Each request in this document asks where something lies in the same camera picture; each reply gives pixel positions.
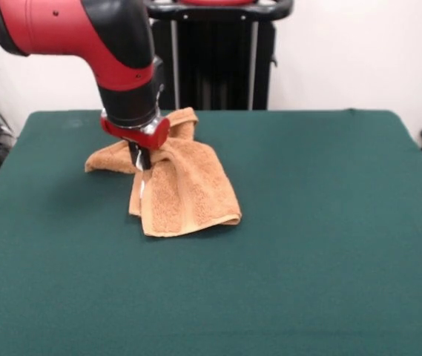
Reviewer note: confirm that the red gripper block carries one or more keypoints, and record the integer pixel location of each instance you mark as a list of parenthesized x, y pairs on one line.
[(140, 135)]

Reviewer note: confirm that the tan terry towel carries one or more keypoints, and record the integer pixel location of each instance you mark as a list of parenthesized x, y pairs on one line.
[(188, 193)]

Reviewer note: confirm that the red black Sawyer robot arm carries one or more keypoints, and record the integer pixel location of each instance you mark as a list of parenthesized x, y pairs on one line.
[(84, 37)]

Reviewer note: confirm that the dark green table cloth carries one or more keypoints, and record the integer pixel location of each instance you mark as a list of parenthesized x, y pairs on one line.
[(307, 259)]

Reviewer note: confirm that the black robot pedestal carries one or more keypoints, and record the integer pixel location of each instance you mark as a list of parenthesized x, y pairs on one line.
[(218, 55)]

